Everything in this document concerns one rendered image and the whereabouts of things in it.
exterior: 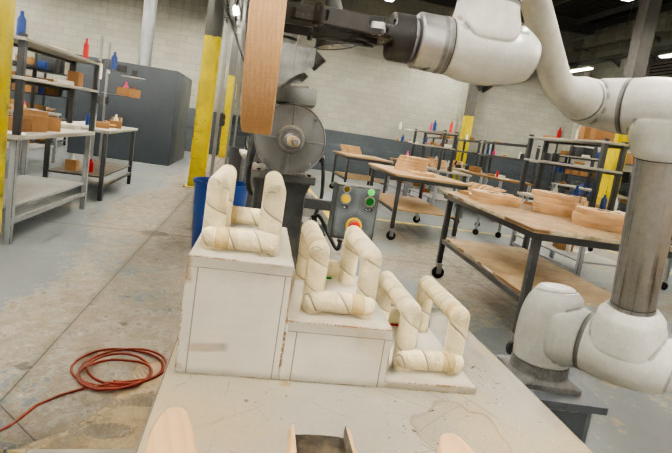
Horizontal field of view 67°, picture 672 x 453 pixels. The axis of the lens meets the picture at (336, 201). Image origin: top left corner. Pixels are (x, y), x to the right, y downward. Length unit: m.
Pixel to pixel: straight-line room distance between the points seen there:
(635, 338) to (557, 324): 0.19
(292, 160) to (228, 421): 1.24
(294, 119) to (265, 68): 1.13
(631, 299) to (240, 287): 0.98
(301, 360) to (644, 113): 0.91
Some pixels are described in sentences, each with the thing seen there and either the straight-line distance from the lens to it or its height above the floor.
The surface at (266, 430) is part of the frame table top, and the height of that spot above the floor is 0.93.
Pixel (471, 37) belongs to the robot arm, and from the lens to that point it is 0.84.
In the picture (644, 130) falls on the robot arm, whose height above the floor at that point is 1.40.
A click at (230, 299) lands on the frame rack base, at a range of 0.73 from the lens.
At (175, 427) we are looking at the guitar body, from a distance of 0.56.
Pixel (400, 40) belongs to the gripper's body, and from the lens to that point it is 0.82.
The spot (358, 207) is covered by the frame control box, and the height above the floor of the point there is 1.04.
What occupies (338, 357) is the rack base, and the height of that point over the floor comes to 0.97.
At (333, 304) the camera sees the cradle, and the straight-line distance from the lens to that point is 0.77.
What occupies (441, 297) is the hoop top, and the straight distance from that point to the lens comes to 0.90.
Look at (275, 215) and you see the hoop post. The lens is 0.74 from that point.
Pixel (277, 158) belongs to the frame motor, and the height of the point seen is 1.18.
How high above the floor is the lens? 1.29
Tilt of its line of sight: 8 degrees down
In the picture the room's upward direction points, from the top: 9 degrees clockwise
